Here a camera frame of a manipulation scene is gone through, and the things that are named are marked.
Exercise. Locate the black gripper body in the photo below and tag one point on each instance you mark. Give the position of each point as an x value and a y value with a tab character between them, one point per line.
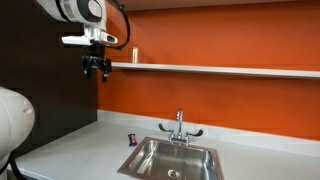
96	60

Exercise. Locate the orange soda can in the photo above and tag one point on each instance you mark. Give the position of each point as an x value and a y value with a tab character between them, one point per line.
135	55

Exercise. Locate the stainless steel sink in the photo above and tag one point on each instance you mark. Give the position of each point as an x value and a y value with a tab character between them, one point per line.
173	160

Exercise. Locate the purple snack wrapper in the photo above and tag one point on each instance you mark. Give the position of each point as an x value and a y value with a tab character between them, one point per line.
132	140

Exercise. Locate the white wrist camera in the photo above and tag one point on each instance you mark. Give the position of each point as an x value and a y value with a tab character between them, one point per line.
80	40

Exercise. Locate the white wall shelf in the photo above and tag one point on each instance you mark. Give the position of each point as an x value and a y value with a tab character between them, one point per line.
213	69

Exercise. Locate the overhead wall cabinet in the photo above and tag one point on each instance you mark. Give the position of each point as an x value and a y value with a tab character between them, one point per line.
213	4

